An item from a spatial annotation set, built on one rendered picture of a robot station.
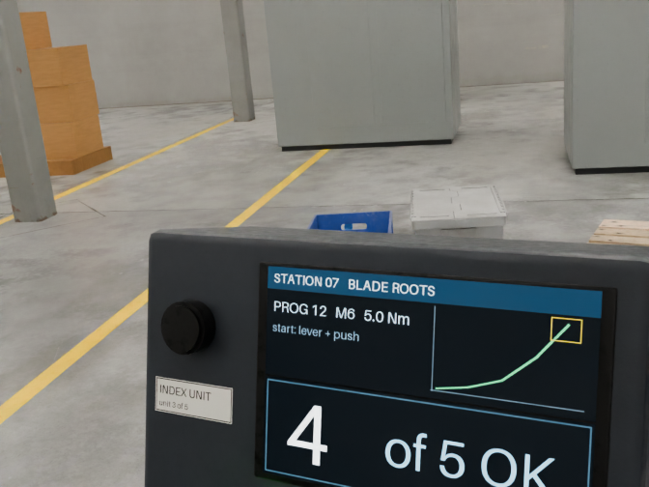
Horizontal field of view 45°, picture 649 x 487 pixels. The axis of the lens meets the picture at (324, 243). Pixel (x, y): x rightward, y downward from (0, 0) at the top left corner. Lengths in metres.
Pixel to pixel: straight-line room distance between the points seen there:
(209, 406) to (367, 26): 7.37
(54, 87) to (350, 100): 2.93
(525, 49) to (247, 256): 12.38
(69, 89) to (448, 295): 7.93
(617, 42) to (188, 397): 5.79
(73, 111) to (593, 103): 4.94
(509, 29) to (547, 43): 0.61
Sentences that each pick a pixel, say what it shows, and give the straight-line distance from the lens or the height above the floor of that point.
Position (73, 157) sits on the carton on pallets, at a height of 0.16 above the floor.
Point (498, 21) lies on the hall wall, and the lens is 12.72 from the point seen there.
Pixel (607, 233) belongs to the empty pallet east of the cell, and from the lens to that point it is 4.25.
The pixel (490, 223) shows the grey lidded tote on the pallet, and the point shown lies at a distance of 3.36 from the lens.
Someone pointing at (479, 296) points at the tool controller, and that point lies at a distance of 0.35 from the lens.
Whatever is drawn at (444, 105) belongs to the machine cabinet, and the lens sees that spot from 7.70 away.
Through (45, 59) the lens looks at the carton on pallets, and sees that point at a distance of 8.26.
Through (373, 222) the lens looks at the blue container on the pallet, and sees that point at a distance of 3.96.
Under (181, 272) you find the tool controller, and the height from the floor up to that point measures 1.23.
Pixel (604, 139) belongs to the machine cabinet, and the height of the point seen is 0.27.
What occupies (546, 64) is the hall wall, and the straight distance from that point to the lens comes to 12.76.
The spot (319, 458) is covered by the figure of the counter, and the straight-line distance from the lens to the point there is 0.40.
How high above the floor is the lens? 1.36
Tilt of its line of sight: 17 degrees down
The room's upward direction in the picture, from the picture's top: 5 degrees counter-clockwise
